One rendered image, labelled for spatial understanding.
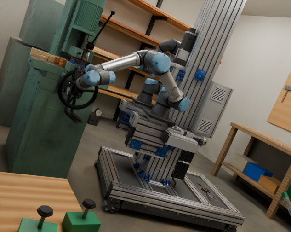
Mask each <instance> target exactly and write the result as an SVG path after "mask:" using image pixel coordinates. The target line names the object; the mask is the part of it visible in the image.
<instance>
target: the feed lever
mask: <svg viewBox="0 0 291 232"><path fill-rule="evenodd" d="M114 14H115V11H114V10H112V11H111V15H110V16H109V18H108V19H107V21H106V22H105V24H104V25H103V27H102V28H101V29H100V31H99V32H98V34H97V35H96V37H95V39H94V40H93V42H92V43H91V42H88V43H87V45H86V50H88V49H90V50H93V49H94V46H95V44H94V42H95V40H96V39H97V37H98V36H99V34H100V33H101V31H102V30H103V28H104V27H105V25H106V24H107V22H108V21H109V19H110V18H111V17H112V15H114Z"/></svg>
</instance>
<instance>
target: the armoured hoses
mask: <svg viewBox="0 0 291 232"><path fill-rule="evenodd" d="M78 67H79V64H76V65H75V70H78ZM80 69H81V70H84V66H81V68H80ZM70 97H71V94H69V95H68V96H67V99H66V101H67V102H68V101H69V100H70ZM76 100H77V98H76V97H74V98H73V102H72V105H75V103H76ZM67 109H68V107H67V106H65V107H64V113H65V114H66V115H67V116H68V117H69V118H71V119H72V120H73V121H74V122H75V123H78V122H80V123H84V121H83V120H82V119H81V118H79V117H78V116H77V115H76V114H75V113H74V109H71V114H70V113H69V112H68V111H67Z"/></svg>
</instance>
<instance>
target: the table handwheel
mask: <svg viewBox="0 0 291 232"><path fill-rule="evenodd" d="M79 71H82V72H83V74H85V70H79ZM75 72H76V70H72V71H70V72H68V73H66V74H65V75H64V76H63V77H62V78H61V80H60V82H59V84H58V89H57V92H58V96H59V98H60V100H61V102H62V103H63V104H64V105H65V106H67V107H69V108H71V109H75V110H79V109H83V108H86V107H88V106H89V105H91V104H92V103H93V102H94V101H95V99H96V97H97V95H98V86H94V87H95V90H88V89H86V90H84V92H94V94H93V96H92V98H91V99H90V101H88V102H87V103H86V104H83V105H72V104H70V102H71V101H72V100H73V98H74V96H73V97H71V99H70V100H69V101H68V102H67V101H66V100H65V99H64V97H63V94H62V87H63V83H64V82H65V80H66V79H67V78H68V77H69V76H72V78H73V80H74V81H75V76H74V74H75Z"/></svg>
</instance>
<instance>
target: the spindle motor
mask: <svg viewBox="0 0 291 232"><path fill-rule="evenodd" d="M106 1H107V0H81V3H80V6H79V9H78V12H77V15H76V18H75V21H74V24H73V26H72V28H74V29H75V30H77V31H80V32H83V33H85V34H87V35H89V36H94V35H95V32H96V30H97V26H98V24H99V21H100V18H101V15H102V12H103V9H104V7H105V4H106Z"/></svg>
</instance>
